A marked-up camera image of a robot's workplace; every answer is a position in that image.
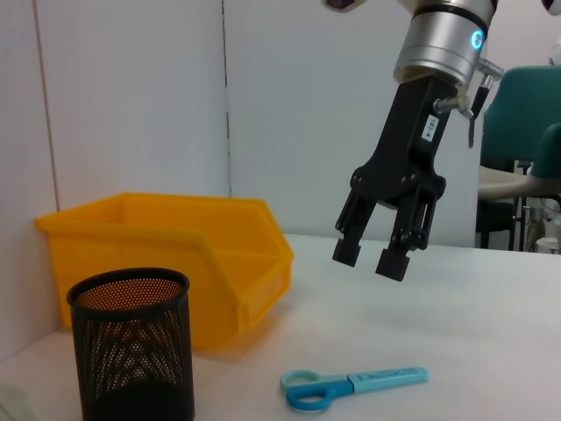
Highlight beige rounded seat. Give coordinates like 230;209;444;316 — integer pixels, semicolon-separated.
477;165;561;203

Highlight yellow plastic bin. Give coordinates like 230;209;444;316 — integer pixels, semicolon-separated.
33;191;295;352

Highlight white equipment base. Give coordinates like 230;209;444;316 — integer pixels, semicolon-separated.
523;203;561;254

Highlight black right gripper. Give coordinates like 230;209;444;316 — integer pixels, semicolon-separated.
331;77;458;282

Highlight blue scissors with cover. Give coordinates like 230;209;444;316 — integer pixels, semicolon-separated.
279;366;431;414

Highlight large green chair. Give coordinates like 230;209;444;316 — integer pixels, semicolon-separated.
476;65;561;251

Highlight small green chair back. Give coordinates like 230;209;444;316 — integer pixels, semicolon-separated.
529;123;561;181

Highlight black mesh pen holder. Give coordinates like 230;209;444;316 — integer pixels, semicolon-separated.
66;267;196;421

